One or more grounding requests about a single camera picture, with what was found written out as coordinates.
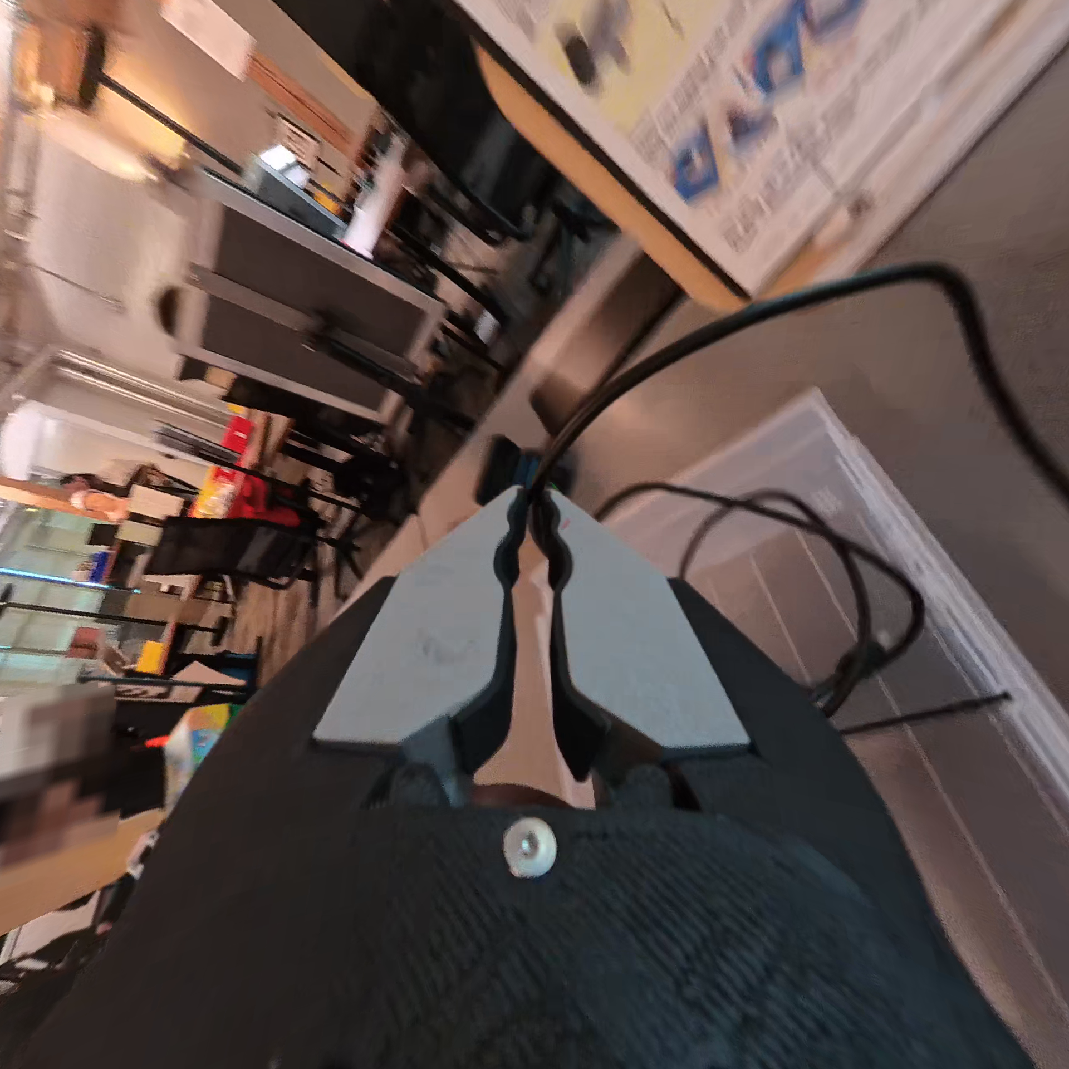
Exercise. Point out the clear plastic bin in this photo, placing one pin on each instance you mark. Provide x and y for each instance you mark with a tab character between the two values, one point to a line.
793	584

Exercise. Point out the instruction sheet board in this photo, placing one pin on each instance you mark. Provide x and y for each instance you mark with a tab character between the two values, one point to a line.
752	125

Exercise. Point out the black power station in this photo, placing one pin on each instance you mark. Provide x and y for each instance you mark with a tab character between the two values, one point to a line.
501	468

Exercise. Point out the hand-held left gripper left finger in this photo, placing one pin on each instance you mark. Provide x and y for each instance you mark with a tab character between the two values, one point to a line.
417	660

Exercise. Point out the black floor lamp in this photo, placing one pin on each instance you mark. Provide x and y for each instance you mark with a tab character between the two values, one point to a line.
167	125

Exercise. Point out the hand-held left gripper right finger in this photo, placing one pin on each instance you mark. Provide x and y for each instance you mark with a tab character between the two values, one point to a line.
651	660

